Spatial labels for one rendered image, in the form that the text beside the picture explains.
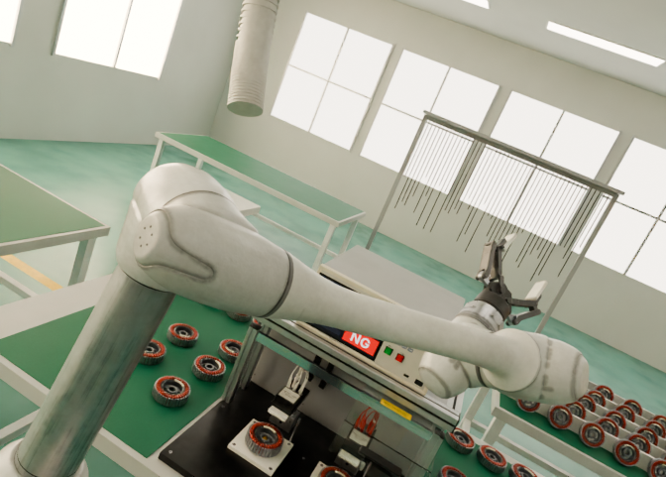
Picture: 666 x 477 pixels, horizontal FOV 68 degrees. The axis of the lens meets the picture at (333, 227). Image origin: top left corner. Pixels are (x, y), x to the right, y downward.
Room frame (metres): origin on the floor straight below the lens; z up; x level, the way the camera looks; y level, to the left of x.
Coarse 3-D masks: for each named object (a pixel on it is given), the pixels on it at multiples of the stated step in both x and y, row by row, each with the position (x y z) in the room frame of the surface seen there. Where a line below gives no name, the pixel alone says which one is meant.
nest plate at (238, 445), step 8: (248, 424) 1.29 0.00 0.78; (240, 432) 1.24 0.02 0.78; (232, 440) 1.20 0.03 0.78; (240, 440) 1.21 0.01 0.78; (232, 448) 1.18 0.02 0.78; (240, 448) 1.18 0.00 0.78; (248, 448) 1.20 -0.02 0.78; (288, 448) 1.26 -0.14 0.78; (248, 456) 1.17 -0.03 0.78; (256, 456) 1.18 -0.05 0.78; (280, 456) 1.22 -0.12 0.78; (256, 464) 1.16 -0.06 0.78; (264, 464) 1.16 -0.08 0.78; (272, 464) 1.17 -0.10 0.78; (272, 472) 1.15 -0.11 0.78
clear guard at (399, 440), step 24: (360, 408) 1.16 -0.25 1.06; (384, 408) 1.21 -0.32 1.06; (360, 432) 1.07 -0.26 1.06; (384, 432) 1.10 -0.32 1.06; (408, 432) 1.15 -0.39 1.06; (432, 432) 1.19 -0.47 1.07; (360, 456) 1.03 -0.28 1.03; (384, 456) 1.04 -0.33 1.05; (408, 456) 1.05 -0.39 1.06; (432, 456) 1.09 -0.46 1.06
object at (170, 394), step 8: (168, 376) 1.35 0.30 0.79; (160, 384) 1.30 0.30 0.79; (168, 384) 1.34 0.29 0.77; (176, 384) 1.34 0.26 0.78; (184, 384) 1.34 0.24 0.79; (152, 392) 1.29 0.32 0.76; (160, 392) 1.27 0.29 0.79; (168, 392) 1.30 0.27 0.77; (176, 392) 1.32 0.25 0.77; (184, 392) 1.31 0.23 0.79; (160, 400) 1.26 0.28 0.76; (168, 400) 1.26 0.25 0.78; (176, 400) 1.27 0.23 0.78; (184, 400) 1.29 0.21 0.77
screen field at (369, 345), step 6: (348, 336) 1.34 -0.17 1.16; (354, 336) 1.33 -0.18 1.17; (360, 336) 1.33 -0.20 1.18; (366, 336) 1.33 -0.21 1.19; (354, 342) 1.33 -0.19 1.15; (360, 342) 1.33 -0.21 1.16; (366, 342) 1.32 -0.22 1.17; (372, 342) 1.32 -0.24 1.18; (378, 342) 1.32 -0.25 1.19; (360, 348) 1.33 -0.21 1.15; (366, 348) 1.32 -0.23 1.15; (372, 348) 1.32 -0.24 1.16; (372, 354) 1.32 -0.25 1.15
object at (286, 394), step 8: (280, 392) 1.31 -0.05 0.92; (288, 392) 1.32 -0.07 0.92; (296, 392) 1.37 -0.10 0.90; (304, 392) 1.39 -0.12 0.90; (280, 400) 1.28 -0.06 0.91; (288, 400) 1.28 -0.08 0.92; (296, 400) 1.30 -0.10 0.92; (272, 408) 1.27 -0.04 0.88; (280, 408) 1.28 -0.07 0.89; (288, 408) 1.27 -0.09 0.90; (296, 408) 1.31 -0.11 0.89; (280, 416) 1.26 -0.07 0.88; (288, 416) 1.27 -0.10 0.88
